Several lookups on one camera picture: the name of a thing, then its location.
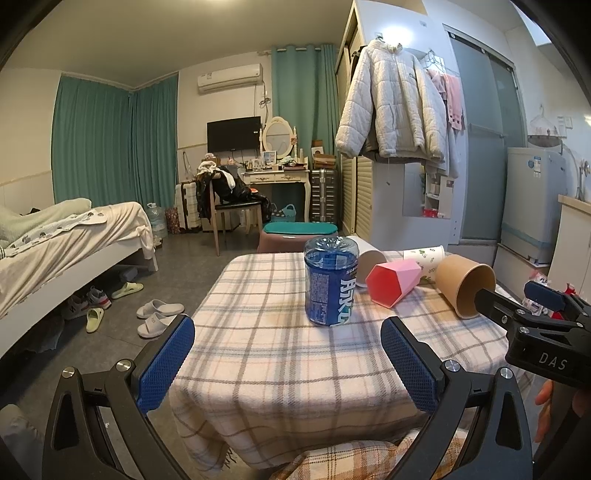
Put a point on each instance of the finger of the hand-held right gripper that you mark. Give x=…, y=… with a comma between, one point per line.
x=491, y=302
x=545, y=295

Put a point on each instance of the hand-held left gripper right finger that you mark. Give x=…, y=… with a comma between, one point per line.
x=408, y=362

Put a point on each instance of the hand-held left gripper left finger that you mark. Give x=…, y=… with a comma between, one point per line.
x=168, y=357

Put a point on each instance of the brown paper cup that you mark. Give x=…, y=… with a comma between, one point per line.
x=455, y=284

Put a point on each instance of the white leaf print paper cup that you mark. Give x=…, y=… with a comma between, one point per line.
x=427, y=261

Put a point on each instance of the pink hexagonal cup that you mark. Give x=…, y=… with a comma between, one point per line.
x=397, y=284

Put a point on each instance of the plain white paper cup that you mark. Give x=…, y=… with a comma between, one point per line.
x=369, y=258

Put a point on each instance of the person's right hand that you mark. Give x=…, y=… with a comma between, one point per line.
x=544, y=410

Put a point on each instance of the white slipper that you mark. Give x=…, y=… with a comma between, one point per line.
x=159, y=307
x=157, y=325

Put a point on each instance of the green slipper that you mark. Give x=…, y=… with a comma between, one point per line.
x=125, y=290
x=94, y=319

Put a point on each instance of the plaid tablecloth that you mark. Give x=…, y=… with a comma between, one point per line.
x=258, y=355

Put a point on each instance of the white washing machine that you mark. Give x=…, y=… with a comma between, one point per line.
x=531, y=203

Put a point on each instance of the grey red sneakers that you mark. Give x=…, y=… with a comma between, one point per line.
x=87, y=302

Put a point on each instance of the blue labelled plastic bottle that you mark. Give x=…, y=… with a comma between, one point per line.
x=330, y=286

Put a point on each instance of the orange plaid cloth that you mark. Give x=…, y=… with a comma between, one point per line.
x=351, y=461

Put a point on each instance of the red gift bag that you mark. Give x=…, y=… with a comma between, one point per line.
x=172, y=221

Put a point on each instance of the large water jug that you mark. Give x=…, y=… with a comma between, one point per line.
x=157, y=220

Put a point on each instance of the bed with white sheet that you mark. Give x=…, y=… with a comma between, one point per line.
x=64, y=263

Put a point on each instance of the white wardrobe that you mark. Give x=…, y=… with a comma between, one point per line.
x=388, y=194

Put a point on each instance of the frosted glass door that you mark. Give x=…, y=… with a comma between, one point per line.
x=480, y=152

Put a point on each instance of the white suitcase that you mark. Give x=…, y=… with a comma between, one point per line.
x=187, y=205

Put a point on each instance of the wooden chair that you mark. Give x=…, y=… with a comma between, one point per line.
x=231, y=212

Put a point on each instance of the stool with teal cushion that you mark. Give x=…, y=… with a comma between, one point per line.
x=295, y=235

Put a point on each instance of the grey cloth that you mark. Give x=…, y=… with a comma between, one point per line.
x=21, y=443

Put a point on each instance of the pile of dark clothes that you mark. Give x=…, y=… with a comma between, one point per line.
x=226, y=184

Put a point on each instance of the teal basket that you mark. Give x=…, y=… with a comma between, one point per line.
x=282, y=213

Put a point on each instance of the silver suitcase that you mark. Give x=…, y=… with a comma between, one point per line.
x=323, y=196

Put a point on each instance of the light green blanket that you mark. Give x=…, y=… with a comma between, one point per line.
x=41, y=219

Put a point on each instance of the pink hanging clothes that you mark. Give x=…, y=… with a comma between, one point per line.
x=452, y=97

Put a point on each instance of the white dressing table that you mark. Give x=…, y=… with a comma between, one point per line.
x=277, y=177

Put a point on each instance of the white puffer jacket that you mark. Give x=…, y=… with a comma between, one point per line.
x=392, y=106

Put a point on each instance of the cardboard box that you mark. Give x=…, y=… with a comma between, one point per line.
x=324, y=159

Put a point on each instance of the wide teal curtain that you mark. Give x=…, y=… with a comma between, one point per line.
x=106, y=143

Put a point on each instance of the black television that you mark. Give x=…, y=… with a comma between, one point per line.
x=233, y=134

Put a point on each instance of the oval white mirror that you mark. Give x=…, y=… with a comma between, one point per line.
x=278, y=136

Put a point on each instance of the narrow teal curtain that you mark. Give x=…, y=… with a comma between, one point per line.
x=307, y=101

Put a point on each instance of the white air conditioner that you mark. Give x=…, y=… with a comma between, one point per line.
x=228, y=77

